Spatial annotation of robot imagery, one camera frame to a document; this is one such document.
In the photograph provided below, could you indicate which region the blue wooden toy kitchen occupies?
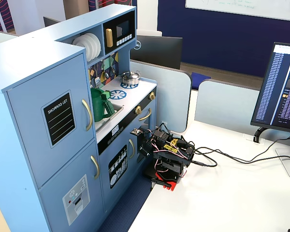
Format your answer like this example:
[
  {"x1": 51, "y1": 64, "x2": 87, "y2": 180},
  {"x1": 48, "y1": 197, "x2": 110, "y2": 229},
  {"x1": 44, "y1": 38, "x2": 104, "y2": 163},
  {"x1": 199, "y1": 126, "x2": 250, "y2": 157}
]
[{"x1": 0, "y1": 4, "x2": 158, "y2": 232}]

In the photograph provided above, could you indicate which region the black toy microwave door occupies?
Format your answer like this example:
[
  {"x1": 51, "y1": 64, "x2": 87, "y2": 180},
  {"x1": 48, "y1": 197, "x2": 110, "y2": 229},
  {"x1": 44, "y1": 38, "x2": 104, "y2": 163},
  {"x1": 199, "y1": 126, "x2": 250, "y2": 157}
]
[{"x1": 103, "y1": 11, "x2": 135, "y2": 55}]

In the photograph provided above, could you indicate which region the silver pot with lid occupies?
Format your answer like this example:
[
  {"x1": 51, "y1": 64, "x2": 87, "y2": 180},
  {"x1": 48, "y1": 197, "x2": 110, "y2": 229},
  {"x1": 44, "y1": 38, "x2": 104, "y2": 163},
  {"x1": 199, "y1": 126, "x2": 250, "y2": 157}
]
[{"x1": 120, "y1": 71, "x2": 141, "y2": 86}]

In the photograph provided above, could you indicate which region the white desk cable grommet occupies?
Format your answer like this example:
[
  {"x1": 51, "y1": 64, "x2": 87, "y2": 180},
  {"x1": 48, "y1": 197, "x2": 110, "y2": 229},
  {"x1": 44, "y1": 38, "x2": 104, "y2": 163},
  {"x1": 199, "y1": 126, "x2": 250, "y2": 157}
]
[{"x1": 243, "y1": 133, "x2": 265, "y2": 145}]

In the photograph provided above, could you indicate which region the clear glass stand base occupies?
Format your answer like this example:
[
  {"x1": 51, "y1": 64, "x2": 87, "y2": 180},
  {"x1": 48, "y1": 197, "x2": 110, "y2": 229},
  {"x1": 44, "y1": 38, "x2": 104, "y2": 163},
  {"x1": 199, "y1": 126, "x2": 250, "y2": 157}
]
[{"x1": 275, "y1": 146, "x2": 290, "y2": 179}]

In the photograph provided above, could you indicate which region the black dell monitor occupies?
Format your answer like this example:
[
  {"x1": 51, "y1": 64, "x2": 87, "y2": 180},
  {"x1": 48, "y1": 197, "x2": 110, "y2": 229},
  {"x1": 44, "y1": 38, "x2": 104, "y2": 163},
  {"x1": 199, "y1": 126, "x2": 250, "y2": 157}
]
[{"x1": 130, "y1": 34, "x2": 184, "y2": 70}]

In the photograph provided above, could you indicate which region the silver hanging spatula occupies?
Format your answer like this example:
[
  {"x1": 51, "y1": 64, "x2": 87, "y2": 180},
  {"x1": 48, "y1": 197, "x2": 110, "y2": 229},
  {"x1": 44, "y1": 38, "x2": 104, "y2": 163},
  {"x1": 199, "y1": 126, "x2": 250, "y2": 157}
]
[{"x1": 94, "y1": 63, "x2": 101, "y2": 88}]

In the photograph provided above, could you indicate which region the blue seat cushion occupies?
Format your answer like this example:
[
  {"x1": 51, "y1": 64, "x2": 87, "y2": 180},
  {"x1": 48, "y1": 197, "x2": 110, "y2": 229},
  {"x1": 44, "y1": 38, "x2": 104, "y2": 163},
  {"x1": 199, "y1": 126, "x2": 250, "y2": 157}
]
[{"x1": 191, "y1": 72, "x2": 212, "y2": 89}]

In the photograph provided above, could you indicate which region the gold microwave handle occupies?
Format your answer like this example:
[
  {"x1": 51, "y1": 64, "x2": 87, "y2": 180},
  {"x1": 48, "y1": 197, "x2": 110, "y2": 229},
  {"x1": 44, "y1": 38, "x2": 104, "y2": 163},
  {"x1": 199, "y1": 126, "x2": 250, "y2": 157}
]
[{"x1": 105, "y1": 28, "x2": 113, "y2": 48}]

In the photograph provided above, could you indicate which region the silver hanging ladle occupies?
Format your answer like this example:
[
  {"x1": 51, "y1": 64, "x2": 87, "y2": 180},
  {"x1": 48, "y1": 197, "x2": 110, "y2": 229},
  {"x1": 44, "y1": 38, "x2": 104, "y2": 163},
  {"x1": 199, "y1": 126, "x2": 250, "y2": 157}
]
[{"x1": 103, "y1": 57, "x2": 110, "y2": 79}]

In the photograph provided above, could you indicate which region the white whiteboard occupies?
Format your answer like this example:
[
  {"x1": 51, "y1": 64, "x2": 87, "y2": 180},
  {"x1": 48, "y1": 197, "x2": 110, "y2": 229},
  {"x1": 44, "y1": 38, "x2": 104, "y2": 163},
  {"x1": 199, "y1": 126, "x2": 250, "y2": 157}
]
[{"x1": 185, "y1": 0, "x2": 290, "y2": 23}]

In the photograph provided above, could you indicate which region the dark small monitor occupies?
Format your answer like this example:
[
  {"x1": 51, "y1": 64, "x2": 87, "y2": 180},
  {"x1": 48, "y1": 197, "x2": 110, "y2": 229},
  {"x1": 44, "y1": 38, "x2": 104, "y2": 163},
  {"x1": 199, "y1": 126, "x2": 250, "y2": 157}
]
[{"x1": 43, "y1": 16, "x2": 61, "y2": 28}]

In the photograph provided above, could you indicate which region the low light blue desk divider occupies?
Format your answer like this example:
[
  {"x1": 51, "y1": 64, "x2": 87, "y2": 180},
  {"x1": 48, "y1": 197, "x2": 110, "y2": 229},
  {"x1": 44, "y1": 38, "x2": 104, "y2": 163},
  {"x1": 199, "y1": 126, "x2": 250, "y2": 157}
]
[{"x1": 194, "y1": 79, "x2": 262, "y2": 133}]

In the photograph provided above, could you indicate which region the tall light blue desk divider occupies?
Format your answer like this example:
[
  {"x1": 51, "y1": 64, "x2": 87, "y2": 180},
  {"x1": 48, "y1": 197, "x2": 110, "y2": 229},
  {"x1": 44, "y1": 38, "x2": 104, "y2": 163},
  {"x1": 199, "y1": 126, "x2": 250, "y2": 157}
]
[{"x1": 130, "y1": 59, "x2": 192, "y2": 133}]

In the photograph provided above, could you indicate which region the green plastic pitcher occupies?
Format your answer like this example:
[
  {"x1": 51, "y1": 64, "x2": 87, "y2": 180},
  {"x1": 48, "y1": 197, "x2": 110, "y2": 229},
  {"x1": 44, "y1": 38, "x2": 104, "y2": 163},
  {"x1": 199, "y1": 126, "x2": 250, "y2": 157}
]
[{"x1": 90, "y1": 87, "x2": 116, "y2": 123}]

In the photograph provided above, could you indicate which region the red robot base mount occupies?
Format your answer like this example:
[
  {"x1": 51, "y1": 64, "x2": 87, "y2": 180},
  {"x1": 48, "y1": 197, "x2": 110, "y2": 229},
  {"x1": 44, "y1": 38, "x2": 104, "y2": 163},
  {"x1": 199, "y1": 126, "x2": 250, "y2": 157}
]
[{"x1": 154, "y1": 171, "x2": 179, "y2": 192}]

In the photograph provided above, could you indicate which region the black power cable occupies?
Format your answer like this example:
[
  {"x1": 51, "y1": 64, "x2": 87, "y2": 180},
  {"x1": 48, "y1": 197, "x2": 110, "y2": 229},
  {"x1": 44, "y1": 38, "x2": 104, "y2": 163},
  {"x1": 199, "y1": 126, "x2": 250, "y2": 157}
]
[{"x1": 190, "y1": 147, "x2": 290, "y2": 168}]

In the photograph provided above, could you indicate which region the white plate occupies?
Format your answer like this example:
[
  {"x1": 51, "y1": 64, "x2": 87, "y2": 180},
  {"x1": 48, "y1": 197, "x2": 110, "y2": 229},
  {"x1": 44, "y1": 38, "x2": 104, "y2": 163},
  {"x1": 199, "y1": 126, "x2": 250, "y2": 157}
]
[
  {"x1": 82, "y1": 33, "x2": 98, "y2": 60},
  {"x1": 77, "y1": 35, "x2": 94, "y2": 61},
  {"x1": 72, "y1": 36, "x2": 89, "y2": 61},
  {"x1": 86, "y1": 32, "x2": 102, "y2": 58}
]

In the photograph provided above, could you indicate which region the lit computer monitor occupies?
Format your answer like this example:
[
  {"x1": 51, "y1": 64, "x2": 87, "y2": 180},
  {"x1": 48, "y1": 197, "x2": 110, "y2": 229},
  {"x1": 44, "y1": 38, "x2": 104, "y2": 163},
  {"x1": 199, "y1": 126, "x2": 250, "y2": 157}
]
[{"x1": 250, "y1": 41, "x2": 290, "y2": 135}]

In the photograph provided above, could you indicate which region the gold curved freezer handle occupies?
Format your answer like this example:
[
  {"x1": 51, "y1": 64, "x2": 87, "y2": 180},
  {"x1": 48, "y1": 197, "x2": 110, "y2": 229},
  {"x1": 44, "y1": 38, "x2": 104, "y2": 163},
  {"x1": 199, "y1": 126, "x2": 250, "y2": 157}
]
[{"x1": 90, "y1": 155, "x2": 100, "y2": 180}]

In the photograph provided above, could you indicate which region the gold oven handle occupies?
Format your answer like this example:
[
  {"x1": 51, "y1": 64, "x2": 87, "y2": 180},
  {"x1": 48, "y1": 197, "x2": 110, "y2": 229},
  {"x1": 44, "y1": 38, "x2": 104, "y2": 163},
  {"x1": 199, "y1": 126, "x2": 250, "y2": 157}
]
[{"x1": 138, "y1": 108, "x2": 152, "y2": 122}]

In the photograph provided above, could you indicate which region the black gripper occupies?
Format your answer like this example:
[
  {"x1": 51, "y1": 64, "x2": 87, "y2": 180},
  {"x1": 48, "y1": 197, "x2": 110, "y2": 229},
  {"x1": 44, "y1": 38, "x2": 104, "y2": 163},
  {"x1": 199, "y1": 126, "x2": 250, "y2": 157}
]
[{"x1": 136, "y1": 131, "x2": 158, "y2": 163}]

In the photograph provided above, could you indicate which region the silver toy sink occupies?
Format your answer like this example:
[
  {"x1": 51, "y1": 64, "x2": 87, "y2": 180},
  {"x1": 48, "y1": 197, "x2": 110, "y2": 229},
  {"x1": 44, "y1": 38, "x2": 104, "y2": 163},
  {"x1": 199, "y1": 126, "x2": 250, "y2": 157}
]
[{"x1": 95, "y1": 102, "x2": 125, "y2": 133}]

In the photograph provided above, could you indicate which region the gold curved fridge handle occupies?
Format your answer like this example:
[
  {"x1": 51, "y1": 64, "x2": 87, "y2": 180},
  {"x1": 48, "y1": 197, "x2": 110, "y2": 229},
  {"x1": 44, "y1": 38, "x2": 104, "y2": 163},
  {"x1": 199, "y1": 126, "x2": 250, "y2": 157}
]
[{"x1": 81, "y1": 99, "x2": 93, "y2": 132}]

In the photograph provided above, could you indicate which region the black table clamp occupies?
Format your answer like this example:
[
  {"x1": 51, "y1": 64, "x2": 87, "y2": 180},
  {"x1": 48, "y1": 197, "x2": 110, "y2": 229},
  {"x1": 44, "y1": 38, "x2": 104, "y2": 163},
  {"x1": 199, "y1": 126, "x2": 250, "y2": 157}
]
[{"x1": 142, "y1": 167, "x2": 172, "y2": 189}]

